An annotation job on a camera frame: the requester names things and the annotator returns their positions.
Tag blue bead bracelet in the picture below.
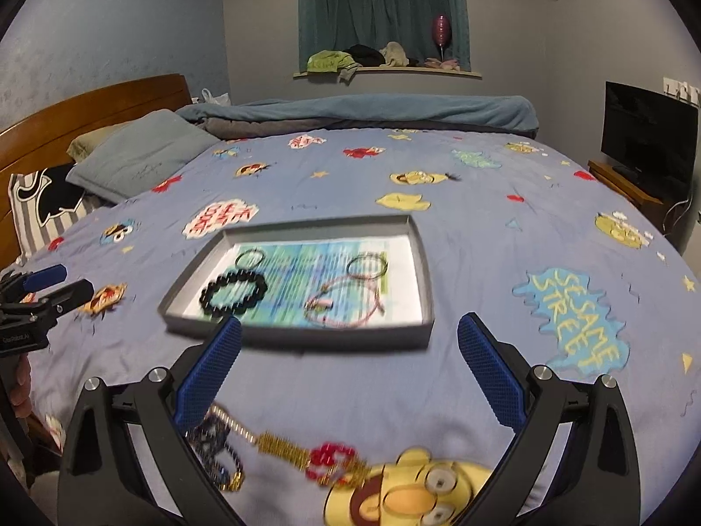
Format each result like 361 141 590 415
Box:
185 414 246 493

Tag thin silver bangle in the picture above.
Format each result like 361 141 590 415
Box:
234 248 266 271
346 252 389 281

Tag large dark bead bracelet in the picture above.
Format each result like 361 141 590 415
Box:
198 267 270 317

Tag red bead gold charm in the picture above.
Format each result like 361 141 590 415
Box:
254 432 371 488

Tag pink cord bracelet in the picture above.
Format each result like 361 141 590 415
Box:
301 275 388 331

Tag person's left hand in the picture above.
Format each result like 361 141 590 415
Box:
10 354 32 419

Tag black white striped pillow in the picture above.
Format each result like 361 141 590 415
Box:
7 163 113 263

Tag wooden headboard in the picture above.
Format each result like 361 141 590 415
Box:
1 74 191 267

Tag olive green pillow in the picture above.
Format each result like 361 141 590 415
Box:
67 122 128 163

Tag grey blue pillow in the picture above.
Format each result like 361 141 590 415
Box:
67 109 219 204

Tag grey folded blanket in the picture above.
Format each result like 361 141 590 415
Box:
200 117 352 140

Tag white plastic bag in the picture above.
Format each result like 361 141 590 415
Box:
201 88 232 106

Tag wooden tv stand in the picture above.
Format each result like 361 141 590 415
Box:
588 160 686 233

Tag blue green printed paper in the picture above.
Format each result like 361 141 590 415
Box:
172 234 423 329

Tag grey shallow cardboard box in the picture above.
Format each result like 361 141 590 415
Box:
158 215 435 353

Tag black flat television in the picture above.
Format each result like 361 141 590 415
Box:
601 81 699 196

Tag teal folded blanket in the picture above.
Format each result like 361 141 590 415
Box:
176 94 539 134

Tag green cloth on sill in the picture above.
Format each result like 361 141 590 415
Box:
307 50 358 74

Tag wooden window sill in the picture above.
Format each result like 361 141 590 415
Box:
292 65 484 80

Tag black cloth on sill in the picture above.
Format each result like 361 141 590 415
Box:
346 44 385 68

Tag teal curtain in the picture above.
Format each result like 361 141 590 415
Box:
298 0 472 71

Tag beige cloth on sill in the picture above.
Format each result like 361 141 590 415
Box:
380 42 409 68

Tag pink cloth on sill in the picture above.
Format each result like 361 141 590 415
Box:
423 57 461 72

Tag pink balloon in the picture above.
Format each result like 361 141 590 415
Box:
431 14 452 60

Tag white wall hooks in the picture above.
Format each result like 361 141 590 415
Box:
662 77 700 108

